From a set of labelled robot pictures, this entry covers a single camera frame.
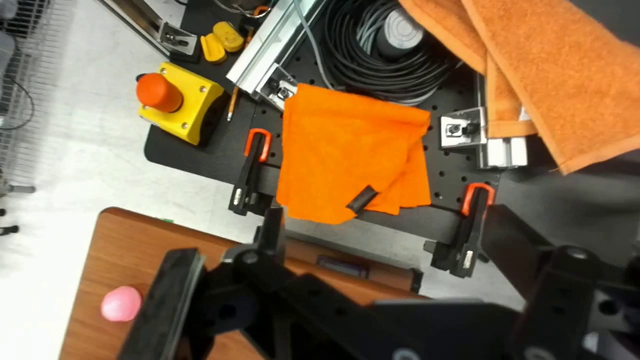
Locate orange terry towel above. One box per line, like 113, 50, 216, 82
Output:
399, 0, 640, 176

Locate pink toy ball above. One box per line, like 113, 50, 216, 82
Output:
99, 285, 144, 326

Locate aluminium profile rail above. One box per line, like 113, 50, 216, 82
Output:
224, 0, 330, 112

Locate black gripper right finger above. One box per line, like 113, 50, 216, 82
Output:
482, 202, 607, 360

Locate yellow plastic clip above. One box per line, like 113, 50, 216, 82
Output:
211, 20, 246, 57
198, 30, 231, 67

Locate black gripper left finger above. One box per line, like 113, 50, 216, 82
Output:
119, 246, 228, 360

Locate metal wire shelf rack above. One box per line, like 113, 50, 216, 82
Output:
0, 0, 76, 197

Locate bright orange folded cloth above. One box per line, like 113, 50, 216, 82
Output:
275, 82, 434, 227

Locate black cable coil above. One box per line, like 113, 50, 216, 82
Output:
319, 0, 464, 109

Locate wooden pencil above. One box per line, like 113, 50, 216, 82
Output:
224, 86, 242, 125

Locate grey cylinder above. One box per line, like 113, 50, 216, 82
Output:
375, 7, 427, 61

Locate black clamp orange handle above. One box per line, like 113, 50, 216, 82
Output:
427, 180, 498, 281
228, 126, 277, 219

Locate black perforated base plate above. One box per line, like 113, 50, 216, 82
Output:
143, 0, 563, 227

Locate yellow emergency stop box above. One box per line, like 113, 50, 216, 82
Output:
135, 61, 227, 148

